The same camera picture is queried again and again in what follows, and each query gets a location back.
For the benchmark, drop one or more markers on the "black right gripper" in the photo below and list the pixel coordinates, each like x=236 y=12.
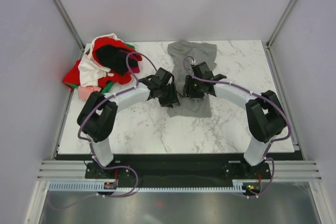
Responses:
x=189 y=91

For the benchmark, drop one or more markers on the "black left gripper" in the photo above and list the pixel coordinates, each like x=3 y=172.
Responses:
x=172 y=98

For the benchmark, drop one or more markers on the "grey t shirt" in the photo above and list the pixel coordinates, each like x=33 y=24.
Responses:
x=201 y=52

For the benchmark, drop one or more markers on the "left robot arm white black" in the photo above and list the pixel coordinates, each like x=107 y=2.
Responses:
x=98 y=115

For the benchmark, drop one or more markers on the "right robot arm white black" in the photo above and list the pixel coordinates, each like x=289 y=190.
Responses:
x=266 y=119

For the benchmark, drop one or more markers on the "green t shirt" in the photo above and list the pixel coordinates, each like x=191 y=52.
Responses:
x=72 y=79

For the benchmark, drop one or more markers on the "black t shirt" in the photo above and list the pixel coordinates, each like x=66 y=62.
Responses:
x=113 y=58

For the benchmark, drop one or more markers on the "pink t shirt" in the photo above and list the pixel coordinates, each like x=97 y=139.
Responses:
x=85 y=92

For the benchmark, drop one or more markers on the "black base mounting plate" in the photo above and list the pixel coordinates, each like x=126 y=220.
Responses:
x=179 y=171

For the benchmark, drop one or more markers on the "red t shirt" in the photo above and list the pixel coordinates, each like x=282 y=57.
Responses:
x=132 y=58

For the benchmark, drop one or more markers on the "right aluminium frame post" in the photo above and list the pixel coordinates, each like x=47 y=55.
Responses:
x=283 y=18

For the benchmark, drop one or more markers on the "aluminium frame post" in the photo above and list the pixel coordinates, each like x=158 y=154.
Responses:
x=283 y=18
x=66 y=18

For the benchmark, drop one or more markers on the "aluminium extrusion rail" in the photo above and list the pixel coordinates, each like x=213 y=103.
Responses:
x=285 y=171

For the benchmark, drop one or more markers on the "left aluminium frame post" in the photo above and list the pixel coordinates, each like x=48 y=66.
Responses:
x=66 y=18

